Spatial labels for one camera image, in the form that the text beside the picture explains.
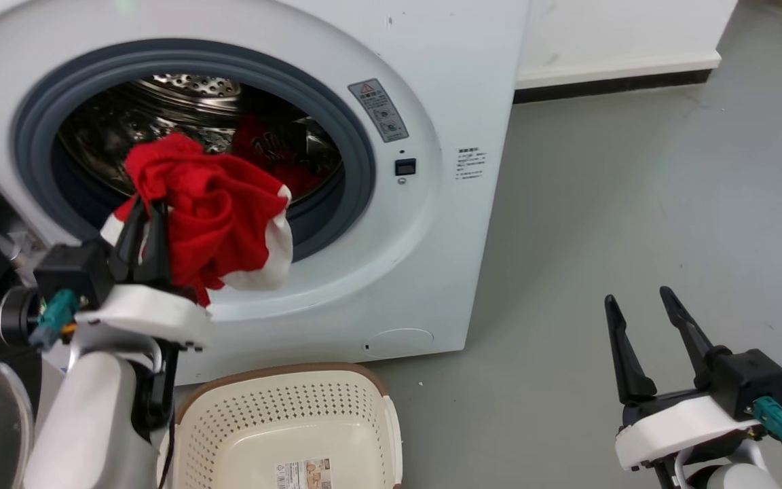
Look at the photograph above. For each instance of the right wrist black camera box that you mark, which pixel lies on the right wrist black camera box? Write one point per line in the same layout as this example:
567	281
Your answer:
751	380

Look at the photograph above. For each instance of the black door latch socket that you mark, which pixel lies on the black door latch socket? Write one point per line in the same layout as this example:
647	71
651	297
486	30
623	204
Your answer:
405	167

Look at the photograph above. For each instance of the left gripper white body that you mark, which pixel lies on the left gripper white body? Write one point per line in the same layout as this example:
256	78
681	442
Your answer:
150	312

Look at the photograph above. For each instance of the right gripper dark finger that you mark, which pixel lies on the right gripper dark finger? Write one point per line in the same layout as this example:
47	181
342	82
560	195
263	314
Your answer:
690	333
625	353

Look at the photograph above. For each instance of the grey warning sticker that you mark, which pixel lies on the grey warning sticker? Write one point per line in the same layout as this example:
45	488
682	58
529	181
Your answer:
379	110

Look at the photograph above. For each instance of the round filter cover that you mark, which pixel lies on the round filter cover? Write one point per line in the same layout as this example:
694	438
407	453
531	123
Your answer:
401	343

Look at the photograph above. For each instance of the cream perforated laundry basket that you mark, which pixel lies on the cream perforated laundry basket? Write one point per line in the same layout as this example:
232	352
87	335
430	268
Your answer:
296	421

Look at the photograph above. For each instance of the grey rubber door gasket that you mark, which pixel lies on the grey rubber door gasket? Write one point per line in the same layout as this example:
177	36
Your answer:
358	136

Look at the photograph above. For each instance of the red and white garment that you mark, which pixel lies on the red and white garment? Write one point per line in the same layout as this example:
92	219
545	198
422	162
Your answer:
221	210

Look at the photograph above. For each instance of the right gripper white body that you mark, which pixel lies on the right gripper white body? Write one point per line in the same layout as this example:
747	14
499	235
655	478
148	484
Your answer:
676	428

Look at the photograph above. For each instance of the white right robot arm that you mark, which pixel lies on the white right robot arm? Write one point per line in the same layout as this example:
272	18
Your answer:
737	479

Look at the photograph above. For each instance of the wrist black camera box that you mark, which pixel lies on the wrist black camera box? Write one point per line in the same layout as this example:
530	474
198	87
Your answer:
751	380
75	272

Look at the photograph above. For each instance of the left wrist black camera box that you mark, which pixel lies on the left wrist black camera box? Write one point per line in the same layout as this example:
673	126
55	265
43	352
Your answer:
75	272

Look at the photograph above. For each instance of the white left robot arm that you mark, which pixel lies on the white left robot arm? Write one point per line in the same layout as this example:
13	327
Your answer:
85	421

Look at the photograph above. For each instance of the perforated steel washer drum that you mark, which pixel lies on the perforated steel washer drum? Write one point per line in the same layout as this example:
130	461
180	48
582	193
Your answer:
187	89

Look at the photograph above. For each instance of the paper label on basket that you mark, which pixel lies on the paper label on basket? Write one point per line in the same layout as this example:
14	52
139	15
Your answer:
304	474

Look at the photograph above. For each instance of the red garment with dark print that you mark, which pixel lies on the red garment with dark print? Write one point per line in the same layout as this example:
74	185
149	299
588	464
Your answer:
263	146

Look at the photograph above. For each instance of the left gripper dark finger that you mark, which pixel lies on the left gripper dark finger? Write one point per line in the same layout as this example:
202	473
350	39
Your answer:
127	248
158	251

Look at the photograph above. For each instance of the white front-load washing machine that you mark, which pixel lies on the white front-load washing machine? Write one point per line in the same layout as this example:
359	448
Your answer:
432	272

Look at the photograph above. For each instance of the black baseboard strip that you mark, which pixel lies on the black baseboard strip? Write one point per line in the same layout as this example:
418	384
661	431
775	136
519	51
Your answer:
608	85

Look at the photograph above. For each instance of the small printed text label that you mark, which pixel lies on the small printed text label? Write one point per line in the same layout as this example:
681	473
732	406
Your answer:
470	163

